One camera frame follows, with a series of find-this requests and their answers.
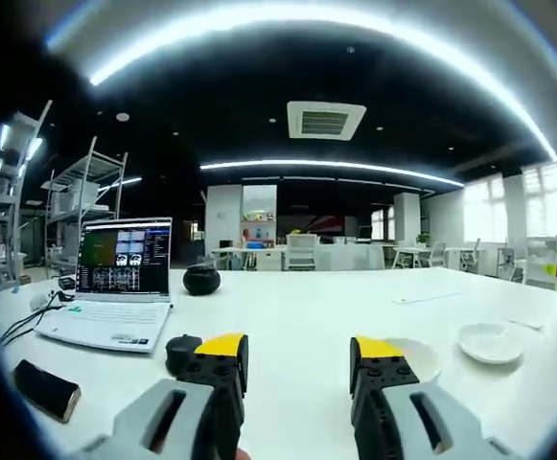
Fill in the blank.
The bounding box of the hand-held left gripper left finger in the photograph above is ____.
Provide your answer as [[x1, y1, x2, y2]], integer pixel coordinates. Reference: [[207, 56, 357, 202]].
[[69, 331, 249, 460]]

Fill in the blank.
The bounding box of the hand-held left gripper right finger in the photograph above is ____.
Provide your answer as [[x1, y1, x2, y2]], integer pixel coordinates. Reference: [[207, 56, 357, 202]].
[[349, 335, 528, 460]]

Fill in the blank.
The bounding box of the white tabletop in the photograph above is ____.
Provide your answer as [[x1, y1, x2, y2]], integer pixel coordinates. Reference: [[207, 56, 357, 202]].
[[0, 266, 557, 460]]

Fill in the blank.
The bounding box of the black cylindrical cap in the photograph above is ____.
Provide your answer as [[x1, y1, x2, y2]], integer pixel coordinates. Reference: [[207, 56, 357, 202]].
[[164, 334, 204, 377]]

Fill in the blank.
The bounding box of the black round pot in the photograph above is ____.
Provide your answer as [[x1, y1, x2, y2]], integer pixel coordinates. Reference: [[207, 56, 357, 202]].
[[183, 265, 222, 298]]

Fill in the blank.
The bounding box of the white laptop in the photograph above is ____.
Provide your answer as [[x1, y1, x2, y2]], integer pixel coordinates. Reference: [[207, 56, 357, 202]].
[[34, 217, 174, 355]]

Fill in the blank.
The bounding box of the black power bank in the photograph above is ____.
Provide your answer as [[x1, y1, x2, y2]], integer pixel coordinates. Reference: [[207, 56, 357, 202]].
[[12, 359, 82, 425]]

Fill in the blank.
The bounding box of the white office chair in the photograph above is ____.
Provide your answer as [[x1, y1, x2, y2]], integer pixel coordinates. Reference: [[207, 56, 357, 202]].
[[282, 233, 318, 272]]

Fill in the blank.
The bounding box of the metal shelving rack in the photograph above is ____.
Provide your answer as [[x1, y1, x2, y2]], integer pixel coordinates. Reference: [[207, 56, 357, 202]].
[[0, 99, 54, 288], [42, 136, 129, 279]]

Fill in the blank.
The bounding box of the ceiling air conditioner vent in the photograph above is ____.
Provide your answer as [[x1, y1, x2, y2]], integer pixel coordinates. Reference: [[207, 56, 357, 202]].
[[286, 100, 368, 142]]

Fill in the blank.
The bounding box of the black cable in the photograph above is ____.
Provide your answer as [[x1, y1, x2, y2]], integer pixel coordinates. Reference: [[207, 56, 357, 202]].
[[0, 289, 76, 346]]

